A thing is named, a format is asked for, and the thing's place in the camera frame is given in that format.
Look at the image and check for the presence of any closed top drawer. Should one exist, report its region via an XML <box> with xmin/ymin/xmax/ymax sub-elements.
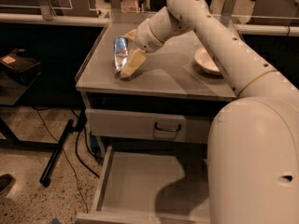
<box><xmin>86</xmin><ymin>108</ymin><xmax>212</xmax><ymax>143</ymax></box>

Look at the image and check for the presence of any dark shoe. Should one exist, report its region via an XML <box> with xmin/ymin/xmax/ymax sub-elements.
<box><xmin>0</xmin><ymin>174</ymin><xmax>16</xmax><ymax>196</ymax></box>

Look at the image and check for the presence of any blue silver redbull can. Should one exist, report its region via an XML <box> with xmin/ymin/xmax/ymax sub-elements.
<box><xmin>113</xmin><ymin>36</ymin><xmax>129</xmax><ymax>74</ymax></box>

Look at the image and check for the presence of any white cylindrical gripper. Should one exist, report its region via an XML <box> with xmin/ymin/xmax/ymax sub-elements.
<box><xmin>121</xmin><ymin>19</ymin><xmax>163</xmax><ymax>77</ymax></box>

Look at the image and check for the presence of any black side table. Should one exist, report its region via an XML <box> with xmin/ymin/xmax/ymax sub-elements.
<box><xmin>0</xmin><ymin>72</ymin><xmax>59</xmax><ymax>152</ymax></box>

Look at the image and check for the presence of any grey metal drawer cabinet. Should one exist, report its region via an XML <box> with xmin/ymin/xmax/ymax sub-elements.
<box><xmin>74</xmin><ymin>11</ymin><xmax>250</xmax><ymax>224</ymax></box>

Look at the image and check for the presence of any black box device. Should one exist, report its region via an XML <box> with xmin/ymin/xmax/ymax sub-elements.
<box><xmin>0</xmin><ymin>49</ymin><xmax>41</xmax><ymax>86</ymax></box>

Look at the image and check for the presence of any white paper bowl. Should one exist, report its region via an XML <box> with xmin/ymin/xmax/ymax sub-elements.
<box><xmin>194</xmin><ymin>48</ymin><xmax>221</xmax><ymax>76</ymax></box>

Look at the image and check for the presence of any black drawer handle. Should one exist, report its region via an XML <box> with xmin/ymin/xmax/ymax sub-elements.
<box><xmin>154</xmin><ymin>122</ymin><xmax>181</xmax><ymax>133</ymax></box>

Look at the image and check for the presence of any black cable left floor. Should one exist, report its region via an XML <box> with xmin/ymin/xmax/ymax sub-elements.
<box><xmin>31</xmin><ymin>105</ymin><xmax>104</xmax><ymax>213</ymax></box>

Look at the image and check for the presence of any black metal floor bar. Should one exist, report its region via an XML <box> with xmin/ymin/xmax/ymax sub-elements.
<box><xmin>39</xmin><ymin>110</ymin><xmax>86</xmax><ymax>188</ymax></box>

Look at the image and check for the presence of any open middle drawer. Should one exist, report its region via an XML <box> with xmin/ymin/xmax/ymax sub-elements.
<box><xmin>77</xmin><ymin>145</ymin><xmax>210</xmax><ymax>224</ymax></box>

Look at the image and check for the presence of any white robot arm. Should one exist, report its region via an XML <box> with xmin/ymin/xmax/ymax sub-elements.
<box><xmin>121</xmin><ymin>0</ymin><xmax>299</xmax><ymax>224</ymax></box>

